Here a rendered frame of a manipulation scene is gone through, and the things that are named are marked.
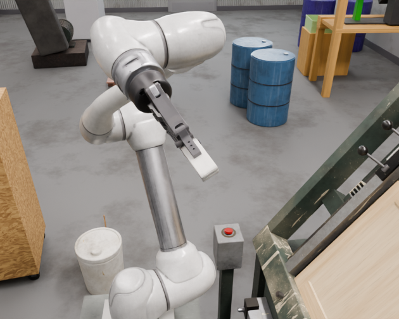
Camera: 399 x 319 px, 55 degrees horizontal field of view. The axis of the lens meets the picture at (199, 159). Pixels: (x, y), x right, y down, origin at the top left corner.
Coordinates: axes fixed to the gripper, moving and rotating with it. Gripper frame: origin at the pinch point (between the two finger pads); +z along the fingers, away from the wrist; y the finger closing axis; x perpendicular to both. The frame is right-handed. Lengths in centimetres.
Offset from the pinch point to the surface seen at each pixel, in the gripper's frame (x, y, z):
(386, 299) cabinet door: 32, -86, 26
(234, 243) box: 4, -114, -27
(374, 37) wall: 477, -519, -363
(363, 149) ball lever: 59, -76, -15
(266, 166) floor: 87, -295, -142
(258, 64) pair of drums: 150, -269, -244
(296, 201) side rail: 37, -112, -27
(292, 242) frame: 29, -138, -20
